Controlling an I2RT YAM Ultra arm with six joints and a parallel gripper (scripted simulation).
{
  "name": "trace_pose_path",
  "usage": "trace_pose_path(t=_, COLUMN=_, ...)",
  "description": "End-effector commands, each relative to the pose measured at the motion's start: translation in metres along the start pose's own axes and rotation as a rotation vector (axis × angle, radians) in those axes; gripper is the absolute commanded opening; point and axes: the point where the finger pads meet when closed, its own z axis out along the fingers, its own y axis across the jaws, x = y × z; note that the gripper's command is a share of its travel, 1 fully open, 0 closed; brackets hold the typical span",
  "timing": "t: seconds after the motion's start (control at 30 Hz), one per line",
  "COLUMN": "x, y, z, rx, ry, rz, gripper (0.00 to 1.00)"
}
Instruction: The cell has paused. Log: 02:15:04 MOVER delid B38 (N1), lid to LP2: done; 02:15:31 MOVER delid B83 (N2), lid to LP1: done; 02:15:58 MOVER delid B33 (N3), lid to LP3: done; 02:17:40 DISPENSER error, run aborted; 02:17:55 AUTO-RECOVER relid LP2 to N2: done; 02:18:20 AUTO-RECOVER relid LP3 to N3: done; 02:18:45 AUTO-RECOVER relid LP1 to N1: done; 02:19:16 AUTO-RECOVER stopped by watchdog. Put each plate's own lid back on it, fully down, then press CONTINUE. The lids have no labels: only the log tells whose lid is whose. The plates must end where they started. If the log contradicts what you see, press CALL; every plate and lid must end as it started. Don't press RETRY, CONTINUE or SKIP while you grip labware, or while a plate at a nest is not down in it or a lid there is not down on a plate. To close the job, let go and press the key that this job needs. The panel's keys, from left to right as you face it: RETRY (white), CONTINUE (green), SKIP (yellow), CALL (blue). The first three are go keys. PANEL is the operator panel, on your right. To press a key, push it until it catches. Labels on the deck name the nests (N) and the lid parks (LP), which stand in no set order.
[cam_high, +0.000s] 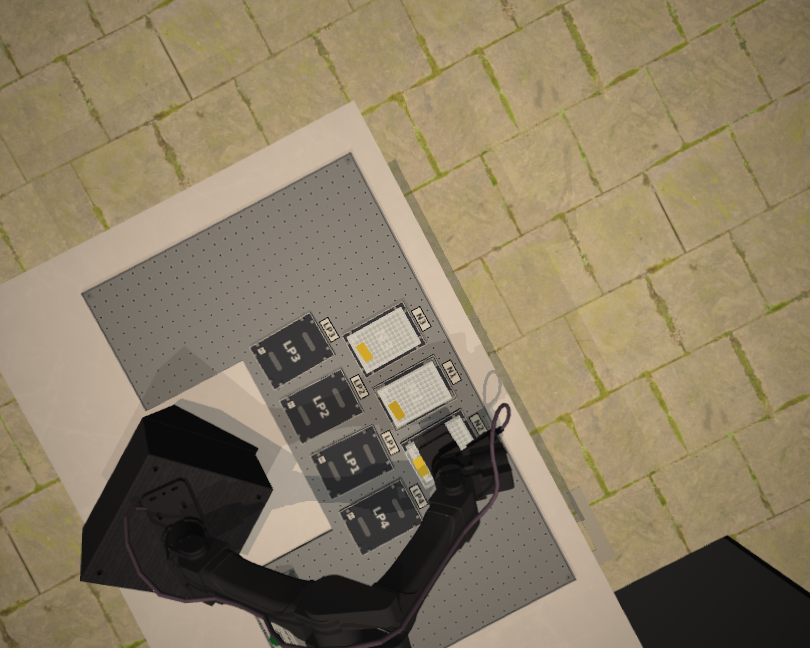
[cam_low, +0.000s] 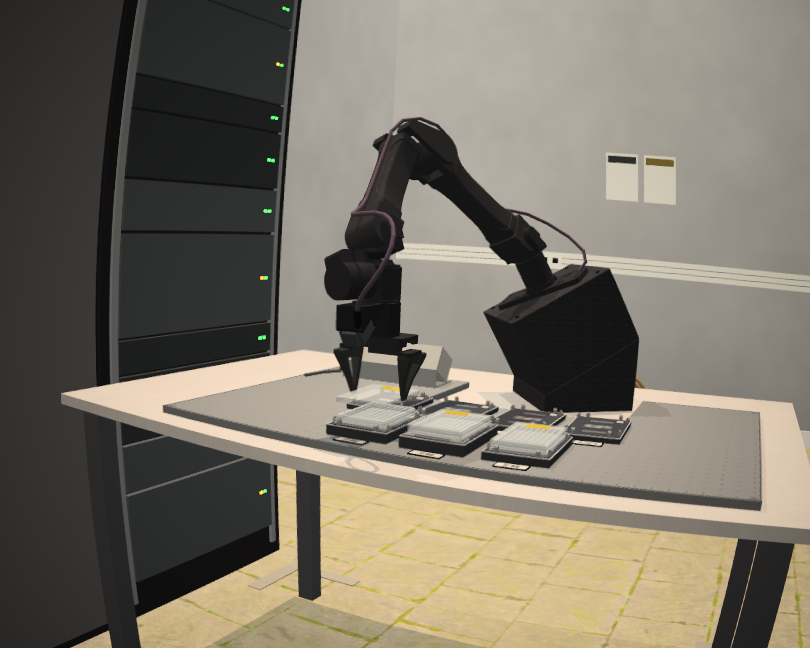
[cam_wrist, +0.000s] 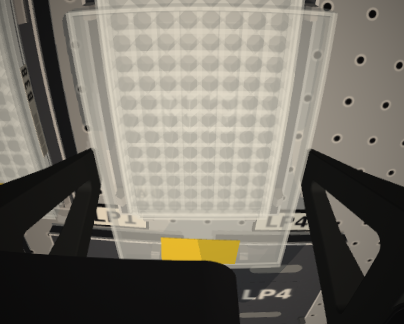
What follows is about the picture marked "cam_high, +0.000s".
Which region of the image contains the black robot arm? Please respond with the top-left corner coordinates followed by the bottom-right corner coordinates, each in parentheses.
top-left (141, 429), bottom-right (495, 647)

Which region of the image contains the beige label plate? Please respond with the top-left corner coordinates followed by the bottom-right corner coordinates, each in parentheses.
top-left (319, 317), bottom-right (340, 343)
top-left (350, 374), bottom-right (369, 400)
top-left (409, 483), bottom-right (429, 509)
top-left (380, 430), bottom-right (400, 456)
top-left (411, 306), bottom-right (431, 332)
top-left (441, 359), bottom-right (462, 385)
top-left (469, 412), bottom-right (488, 435)

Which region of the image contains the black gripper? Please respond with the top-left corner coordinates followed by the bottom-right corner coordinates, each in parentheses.
top-left (414, 423), bottom-right (454, 477)

